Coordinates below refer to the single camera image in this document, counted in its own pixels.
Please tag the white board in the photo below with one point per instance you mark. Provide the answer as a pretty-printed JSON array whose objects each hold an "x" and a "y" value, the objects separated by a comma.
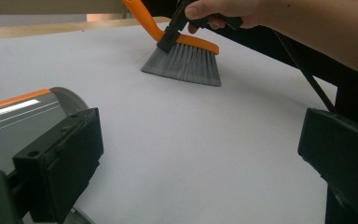
[{"x": 183, "y": 140}]

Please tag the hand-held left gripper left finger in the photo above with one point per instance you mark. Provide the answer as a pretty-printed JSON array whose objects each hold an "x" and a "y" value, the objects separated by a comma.
[{"x": 59, "y": 161}]

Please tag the grey dustpan with orange edge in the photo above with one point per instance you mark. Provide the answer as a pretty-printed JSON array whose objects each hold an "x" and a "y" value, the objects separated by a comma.
[{"x": 18, "y": 124}]

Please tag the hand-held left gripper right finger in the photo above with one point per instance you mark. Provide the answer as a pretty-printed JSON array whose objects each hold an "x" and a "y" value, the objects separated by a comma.
[{"x": 345, "y": 155}]

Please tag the orange brush with grey bristles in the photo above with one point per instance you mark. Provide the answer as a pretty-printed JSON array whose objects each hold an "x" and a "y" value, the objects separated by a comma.
[{"x": 186, "y": 62}]

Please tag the beige wooden frame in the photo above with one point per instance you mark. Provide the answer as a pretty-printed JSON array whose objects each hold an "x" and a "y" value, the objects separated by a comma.
[{"x": 43, "y": 6}]

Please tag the wooden table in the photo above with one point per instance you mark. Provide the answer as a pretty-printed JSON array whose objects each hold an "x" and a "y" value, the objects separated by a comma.
[{"x": 43, "y": 29}]

